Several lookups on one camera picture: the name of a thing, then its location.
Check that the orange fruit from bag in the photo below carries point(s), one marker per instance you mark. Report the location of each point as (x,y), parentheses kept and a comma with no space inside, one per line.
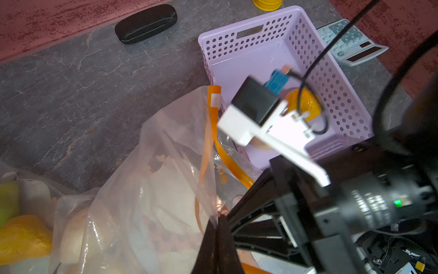
(308,103)

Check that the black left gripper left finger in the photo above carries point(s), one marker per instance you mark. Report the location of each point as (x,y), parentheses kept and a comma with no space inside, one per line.
(206,262)

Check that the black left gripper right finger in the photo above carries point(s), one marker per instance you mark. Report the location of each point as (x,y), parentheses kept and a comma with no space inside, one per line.
(228,260)

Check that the clear bag with green fruit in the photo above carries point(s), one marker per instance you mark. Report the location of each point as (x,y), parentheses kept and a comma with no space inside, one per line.
(52,203)

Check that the beige pear lower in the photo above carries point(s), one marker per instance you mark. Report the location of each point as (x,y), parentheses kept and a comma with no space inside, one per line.
(71,242)

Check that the grey desk calculator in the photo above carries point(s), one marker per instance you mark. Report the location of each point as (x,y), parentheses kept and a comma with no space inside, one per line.
(354,48)

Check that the black glasses case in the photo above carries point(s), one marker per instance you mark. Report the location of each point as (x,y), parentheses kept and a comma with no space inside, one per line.
(146,24)

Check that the orange fruit in left bag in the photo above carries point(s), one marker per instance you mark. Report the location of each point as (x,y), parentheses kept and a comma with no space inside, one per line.
(24,237)

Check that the lilac perforated plastic basket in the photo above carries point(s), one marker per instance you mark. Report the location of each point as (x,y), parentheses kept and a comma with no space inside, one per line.
(276,49)

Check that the clear zip-top bag orange seal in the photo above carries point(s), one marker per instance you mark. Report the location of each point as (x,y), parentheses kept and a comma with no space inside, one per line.
(151,214)

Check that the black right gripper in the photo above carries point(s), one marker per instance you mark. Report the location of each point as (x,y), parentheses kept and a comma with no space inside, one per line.
(381,207)

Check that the yellow pen cup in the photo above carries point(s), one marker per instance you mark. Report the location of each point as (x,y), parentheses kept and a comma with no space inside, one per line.
(268,5)

